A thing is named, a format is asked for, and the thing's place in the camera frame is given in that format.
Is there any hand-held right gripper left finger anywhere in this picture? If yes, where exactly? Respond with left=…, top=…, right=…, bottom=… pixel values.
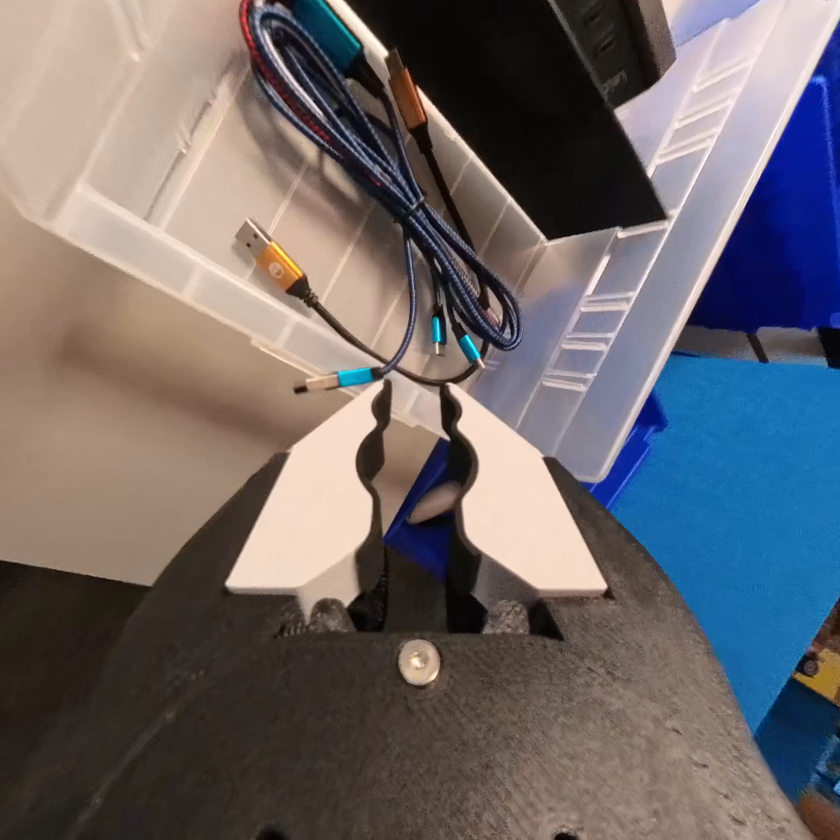
left=225, top=381, right=395, bottom=632

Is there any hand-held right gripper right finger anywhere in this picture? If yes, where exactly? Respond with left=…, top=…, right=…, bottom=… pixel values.
left=438, top=382, right=609, bottom=632

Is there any large blue plastic bin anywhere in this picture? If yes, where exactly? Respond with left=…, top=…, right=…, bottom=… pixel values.
left=382, top=392, right=672, bottom=580

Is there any black cable orange plug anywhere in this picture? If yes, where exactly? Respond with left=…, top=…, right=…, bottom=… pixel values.
left=234, top=48, right=492, bottom=389

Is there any bundle of braided cables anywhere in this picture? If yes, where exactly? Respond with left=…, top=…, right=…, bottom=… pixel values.
left=238, top=0, right=524, bottom=373

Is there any clear plastic organizer box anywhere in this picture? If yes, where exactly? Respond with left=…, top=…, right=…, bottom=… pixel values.
left=0, top=0, right=840, bottom=484

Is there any long black usb hub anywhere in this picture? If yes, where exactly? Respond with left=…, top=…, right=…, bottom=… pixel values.
left=546, top=0, right=678, bottom=110

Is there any person's right hand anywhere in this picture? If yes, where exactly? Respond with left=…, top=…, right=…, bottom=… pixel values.
left=406, top=481, right=459, bottom=525

